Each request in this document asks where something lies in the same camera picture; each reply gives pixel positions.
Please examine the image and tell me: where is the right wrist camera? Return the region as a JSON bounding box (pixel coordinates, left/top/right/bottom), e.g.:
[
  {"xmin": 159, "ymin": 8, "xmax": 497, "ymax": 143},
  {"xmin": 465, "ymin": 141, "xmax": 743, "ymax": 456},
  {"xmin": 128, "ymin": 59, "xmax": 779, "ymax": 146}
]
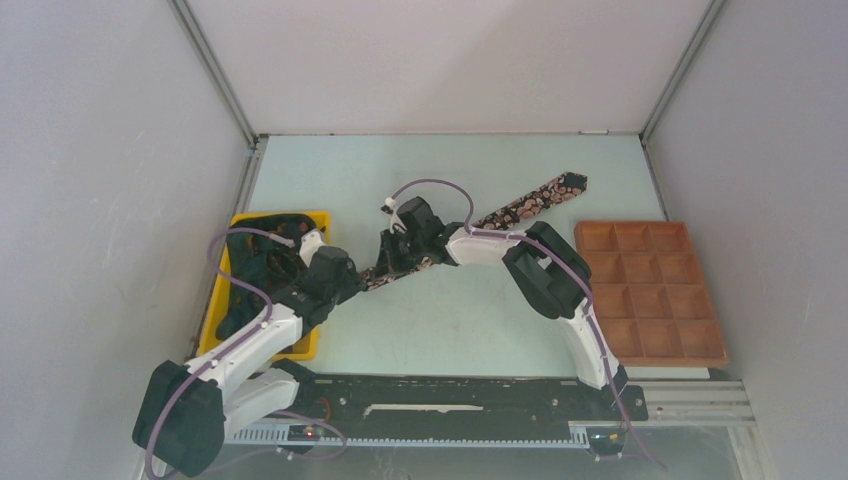
[{"xmin": 391, "ymin": 196, "xmax": 445, "ymax": 242}]

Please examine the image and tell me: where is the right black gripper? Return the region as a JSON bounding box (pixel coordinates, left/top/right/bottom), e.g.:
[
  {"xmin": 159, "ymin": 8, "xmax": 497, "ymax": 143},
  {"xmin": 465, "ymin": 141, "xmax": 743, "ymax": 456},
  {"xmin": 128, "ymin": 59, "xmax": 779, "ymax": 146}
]
[{"xmin": 372, "ymin": 227, "xmax": 427, "ymax": 280}]

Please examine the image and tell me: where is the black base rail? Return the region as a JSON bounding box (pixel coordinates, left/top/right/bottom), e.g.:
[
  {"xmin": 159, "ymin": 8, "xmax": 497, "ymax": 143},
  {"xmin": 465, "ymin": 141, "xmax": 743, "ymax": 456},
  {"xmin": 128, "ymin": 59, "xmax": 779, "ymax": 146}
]
[{"xmin": 289, "ymin": 374, "xmax": 649, "ymax": 442}]

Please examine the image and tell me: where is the aluminium frame rail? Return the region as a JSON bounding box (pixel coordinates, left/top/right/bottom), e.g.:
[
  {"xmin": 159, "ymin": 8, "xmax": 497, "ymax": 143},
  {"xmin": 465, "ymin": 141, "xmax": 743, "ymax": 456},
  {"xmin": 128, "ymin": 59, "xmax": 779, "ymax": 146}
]
[{"xmin": 153, "ymin": 378, "xmax": 757, "ymax": 429}]

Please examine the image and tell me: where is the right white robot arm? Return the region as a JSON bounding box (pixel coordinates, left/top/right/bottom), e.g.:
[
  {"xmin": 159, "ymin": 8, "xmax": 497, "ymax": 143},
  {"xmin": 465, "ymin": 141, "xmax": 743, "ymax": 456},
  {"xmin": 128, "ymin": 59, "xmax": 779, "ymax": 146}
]
[{"xmin": 363, "ymin": 222, "xmax": 624, "ymax": 418}]

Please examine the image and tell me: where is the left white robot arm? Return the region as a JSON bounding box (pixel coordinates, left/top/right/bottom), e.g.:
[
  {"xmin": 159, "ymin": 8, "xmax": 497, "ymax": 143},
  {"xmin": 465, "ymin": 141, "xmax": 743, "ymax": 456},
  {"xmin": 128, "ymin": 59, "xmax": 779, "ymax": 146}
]
[{"xmin": 132, "ymin": 244, "xmax": 364, "ymax": 479}]

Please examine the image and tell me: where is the pile of dark ties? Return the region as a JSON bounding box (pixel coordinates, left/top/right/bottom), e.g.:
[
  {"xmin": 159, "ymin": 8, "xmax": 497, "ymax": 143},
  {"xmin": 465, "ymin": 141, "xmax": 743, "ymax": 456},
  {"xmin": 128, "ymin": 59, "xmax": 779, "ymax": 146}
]
[{"xmin": 215, "ymin": 213, "xmax": 317, "ymax": 341}]

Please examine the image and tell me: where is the white slotted cable duct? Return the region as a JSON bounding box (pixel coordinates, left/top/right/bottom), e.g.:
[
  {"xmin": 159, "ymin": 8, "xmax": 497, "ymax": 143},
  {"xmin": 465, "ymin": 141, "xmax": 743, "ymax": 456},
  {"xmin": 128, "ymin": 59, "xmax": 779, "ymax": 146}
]
[{"xmin": 225, "ymin": 423, "xmax": 591, "ymax": 450}]

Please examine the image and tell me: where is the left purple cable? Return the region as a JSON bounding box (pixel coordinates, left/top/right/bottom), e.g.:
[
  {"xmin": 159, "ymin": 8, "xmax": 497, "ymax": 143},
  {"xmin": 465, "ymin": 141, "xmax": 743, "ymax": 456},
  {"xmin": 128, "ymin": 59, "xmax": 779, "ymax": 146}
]
[{"xmin": 144, "ymin": 227, "xmax": 349, "ymax": 480}]

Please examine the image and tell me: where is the pink rose floral tie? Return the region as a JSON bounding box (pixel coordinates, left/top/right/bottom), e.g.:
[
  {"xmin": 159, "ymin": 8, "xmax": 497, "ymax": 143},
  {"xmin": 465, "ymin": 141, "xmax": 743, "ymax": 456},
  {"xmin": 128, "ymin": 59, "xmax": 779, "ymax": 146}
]
[{"xmin": 360, "ymin": 172, "xmax": 588, "ymax": 291}]

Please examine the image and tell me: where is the brown compartment tray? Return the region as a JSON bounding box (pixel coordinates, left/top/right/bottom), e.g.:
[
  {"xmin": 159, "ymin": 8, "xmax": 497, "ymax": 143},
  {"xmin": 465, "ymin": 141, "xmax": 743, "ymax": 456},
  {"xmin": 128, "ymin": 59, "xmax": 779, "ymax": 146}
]
[{"xmin": 574, "ymin": 220, "xmax": 730, "ymax": 368}]

